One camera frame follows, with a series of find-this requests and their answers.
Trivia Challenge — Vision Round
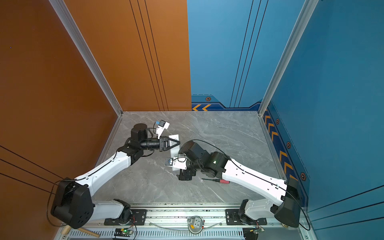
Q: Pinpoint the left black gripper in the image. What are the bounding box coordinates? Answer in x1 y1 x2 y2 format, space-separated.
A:
140 136 180 154

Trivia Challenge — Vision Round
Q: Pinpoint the white remote control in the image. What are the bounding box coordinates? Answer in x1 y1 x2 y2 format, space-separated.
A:
169 135 180 171

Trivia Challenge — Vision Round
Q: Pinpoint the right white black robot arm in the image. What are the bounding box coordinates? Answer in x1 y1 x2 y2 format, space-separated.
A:
179 141 302 228

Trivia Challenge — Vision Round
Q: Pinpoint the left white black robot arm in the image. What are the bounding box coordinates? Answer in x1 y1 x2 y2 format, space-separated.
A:
47 122 181 229

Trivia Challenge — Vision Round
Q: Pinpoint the round grey power socket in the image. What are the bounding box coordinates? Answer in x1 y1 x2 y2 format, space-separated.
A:
187 216 205 235

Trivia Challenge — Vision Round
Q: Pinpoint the green circuit board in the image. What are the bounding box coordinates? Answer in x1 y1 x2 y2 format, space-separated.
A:
113 228 135 240

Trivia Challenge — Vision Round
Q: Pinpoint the right small circuit board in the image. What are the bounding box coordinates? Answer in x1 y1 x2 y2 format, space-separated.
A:
250 225 265 235

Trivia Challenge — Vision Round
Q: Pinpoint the wooden mallet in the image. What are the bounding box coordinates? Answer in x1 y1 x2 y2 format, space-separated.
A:
61 226 101 238

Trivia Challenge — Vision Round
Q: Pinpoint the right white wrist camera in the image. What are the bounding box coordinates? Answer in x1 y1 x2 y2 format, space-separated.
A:
165 157 188 171

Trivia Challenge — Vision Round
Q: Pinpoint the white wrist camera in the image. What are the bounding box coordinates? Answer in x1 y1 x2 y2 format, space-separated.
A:
165 157 188 171
153 120 170 139

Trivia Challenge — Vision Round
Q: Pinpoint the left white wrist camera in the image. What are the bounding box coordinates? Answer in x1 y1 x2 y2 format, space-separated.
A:
153 120 170 139

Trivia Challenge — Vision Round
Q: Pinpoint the red handled screwdriver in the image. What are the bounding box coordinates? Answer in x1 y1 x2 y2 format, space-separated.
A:
202 179 230 184

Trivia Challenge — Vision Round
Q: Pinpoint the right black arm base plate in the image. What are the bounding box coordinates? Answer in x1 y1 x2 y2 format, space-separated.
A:
225 209 268 226

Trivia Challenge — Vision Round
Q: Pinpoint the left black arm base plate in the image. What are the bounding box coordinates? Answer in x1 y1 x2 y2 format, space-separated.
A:
104 209 148 226

